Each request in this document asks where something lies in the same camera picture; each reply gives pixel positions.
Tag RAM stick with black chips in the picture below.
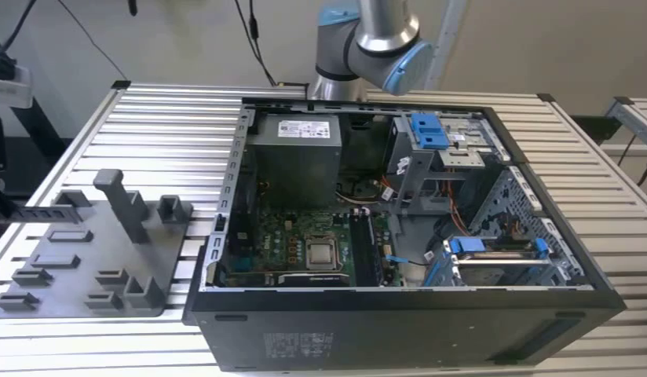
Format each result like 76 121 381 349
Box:
7 204 80 223

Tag installed black RAM stick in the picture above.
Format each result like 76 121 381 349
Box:
365 214 385 287

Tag green motherboard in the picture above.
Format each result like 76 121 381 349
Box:
217 207 408 288

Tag black graphics card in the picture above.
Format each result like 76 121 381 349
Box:
274 270 357 287

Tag blue wire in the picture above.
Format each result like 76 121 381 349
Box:
384 251 440 266

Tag grey metal drive cage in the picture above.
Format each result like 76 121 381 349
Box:
388 112 505 215

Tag hard disk in blue carrier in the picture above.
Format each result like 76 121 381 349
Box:
441 235 557 287

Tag CPU socket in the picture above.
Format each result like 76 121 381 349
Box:
298 233 343 273

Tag metal slat side table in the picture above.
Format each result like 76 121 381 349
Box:
598 96 647 158

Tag blue drive cage latch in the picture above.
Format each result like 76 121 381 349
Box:
411 112 449 151

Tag black open PC case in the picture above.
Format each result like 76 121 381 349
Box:
182 96 627 373

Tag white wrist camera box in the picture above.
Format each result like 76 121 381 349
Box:
0 66 34 108

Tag grey power supply unit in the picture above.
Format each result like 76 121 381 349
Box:
246 113 343 209

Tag grey parts rack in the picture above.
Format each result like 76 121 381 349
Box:
0 168 197 320

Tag power supply wire bundle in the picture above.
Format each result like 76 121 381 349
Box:
333 175 396 206

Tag silver CPU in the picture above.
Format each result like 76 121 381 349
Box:
305 243 337 269

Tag thin black wall cable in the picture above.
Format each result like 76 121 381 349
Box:
58 0 129 82

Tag thick black camera cable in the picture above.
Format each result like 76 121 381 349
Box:
0 0 37 56

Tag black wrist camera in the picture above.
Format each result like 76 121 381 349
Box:
0 50 17 79

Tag black RAM slot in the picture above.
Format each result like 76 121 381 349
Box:
351 214 368 287

